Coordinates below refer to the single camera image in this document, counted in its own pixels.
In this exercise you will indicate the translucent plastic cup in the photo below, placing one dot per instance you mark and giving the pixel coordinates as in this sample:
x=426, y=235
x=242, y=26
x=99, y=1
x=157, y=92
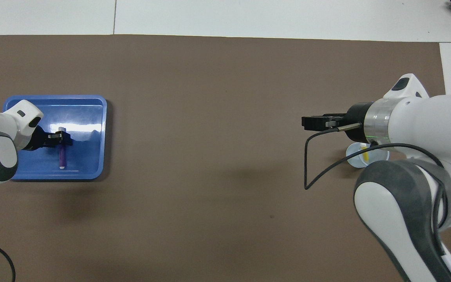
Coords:
x=355, y=159

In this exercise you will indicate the purple marker pen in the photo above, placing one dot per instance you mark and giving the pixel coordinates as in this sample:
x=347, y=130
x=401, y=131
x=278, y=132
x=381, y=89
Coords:
x=62, y=156

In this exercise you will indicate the brown table mat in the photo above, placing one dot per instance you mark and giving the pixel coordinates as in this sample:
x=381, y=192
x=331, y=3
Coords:
x=210, y=117

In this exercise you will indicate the yellow marker pen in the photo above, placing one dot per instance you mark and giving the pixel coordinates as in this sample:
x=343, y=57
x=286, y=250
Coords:
x=365, y=156

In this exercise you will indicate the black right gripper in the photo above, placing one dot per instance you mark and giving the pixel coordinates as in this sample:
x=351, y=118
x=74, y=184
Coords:
x=356, y=115

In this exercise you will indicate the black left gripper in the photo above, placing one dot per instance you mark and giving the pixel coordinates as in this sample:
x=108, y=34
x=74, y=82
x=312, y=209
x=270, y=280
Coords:
x=45, y=140

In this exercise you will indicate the blue plastic tray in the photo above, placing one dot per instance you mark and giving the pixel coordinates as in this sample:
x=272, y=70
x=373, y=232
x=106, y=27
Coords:
x=84, y=117

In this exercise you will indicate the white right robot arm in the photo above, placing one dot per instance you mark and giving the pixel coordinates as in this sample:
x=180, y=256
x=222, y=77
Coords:
x=437, y=125

